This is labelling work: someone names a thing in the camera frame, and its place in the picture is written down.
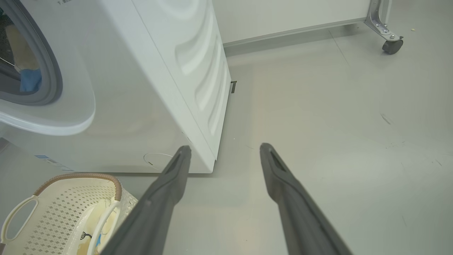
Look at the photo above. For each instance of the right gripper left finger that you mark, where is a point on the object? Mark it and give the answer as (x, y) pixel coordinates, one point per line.
(155, 212)

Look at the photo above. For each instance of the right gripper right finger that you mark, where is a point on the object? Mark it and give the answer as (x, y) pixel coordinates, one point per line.
(297, 212)

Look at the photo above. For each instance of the cream garment with blue cuff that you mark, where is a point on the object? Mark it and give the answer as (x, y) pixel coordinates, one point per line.
(28, 76)
(93, 226)

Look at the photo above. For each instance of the white front-load washing machine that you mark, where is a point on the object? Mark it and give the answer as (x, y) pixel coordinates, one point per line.
(141, 88)

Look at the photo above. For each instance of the cream basket with brown rim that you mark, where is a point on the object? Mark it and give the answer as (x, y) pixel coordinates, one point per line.
(53, 212)

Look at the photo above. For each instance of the blue energy label sticker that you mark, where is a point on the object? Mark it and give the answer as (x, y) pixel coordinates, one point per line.
(53, 163)

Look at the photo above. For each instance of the black caster wheel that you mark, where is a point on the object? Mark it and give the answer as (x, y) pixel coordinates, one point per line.
(393, 46)

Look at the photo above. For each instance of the white mobile partition board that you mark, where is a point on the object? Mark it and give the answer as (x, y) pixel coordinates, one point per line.
(283, 17)

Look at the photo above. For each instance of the small dark floor bracket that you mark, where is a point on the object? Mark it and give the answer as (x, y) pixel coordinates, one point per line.
(233, 86)

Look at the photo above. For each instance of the metal partition leg bracket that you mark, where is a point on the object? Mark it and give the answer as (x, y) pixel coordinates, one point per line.
(377, 17)

